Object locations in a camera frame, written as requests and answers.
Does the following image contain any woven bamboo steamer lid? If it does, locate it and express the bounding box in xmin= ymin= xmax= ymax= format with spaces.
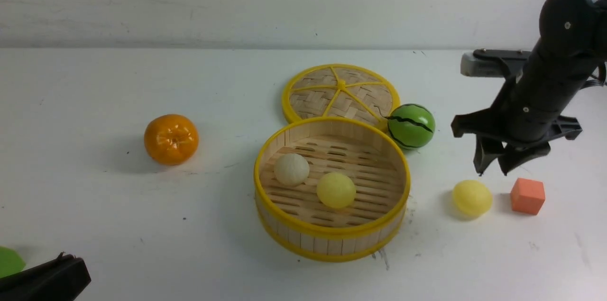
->
xmin=280 ymin=64 xmax=401 ymax=132

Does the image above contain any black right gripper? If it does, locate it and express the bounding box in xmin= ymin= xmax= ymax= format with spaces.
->
xmin=451 ymin=81 xmax=583 ymax=176

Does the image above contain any orange toy mandarin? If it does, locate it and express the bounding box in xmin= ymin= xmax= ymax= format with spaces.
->
xmin=143 ymin=114 xmax=200 ymax=166

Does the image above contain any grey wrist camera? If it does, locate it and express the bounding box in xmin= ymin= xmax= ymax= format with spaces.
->
xmin=460 ymin=49 xmax=531 ymax=79

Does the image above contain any green watermelon toy ball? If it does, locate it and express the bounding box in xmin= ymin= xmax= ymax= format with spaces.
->
xmin=386 ymin=104 xmax=436 ymax=150

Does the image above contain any orange foam cube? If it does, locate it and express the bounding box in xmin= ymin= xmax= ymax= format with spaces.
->
xmin=510 ymin=178 xmax=545 ymax=216

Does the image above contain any yellow bun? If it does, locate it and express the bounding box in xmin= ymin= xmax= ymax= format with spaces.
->
xmin=451 ymin=180 xmax=494 ymax=219
xmin=316 ymin=172 xmax=357 ymax=210

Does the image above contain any yellow bun front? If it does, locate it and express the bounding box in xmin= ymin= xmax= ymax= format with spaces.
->
xmin=316 ymin=172 xmax=357 ymax=210

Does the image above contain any white bun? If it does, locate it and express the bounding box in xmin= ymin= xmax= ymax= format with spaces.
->
xmin=274 ymin=153 xmax=310 ymax=186

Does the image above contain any bamboo steamer tray yellow rim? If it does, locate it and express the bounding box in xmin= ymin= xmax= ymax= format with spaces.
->
xmin=253 ymin=117 xmax=411 ymax=262

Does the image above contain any green block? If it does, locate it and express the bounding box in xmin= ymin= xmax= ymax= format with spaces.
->
xmin=0 ymin=246 xmax=26 ymax=279

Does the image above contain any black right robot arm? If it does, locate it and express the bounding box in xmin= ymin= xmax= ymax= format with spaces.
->
xmin=451 ymin=0 xmax=607 ymax=175

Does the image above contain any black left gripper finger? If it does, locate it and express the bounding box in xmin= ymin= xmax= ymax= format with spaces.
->
xmin=0 ymin=253 xmax=92 ymax=301

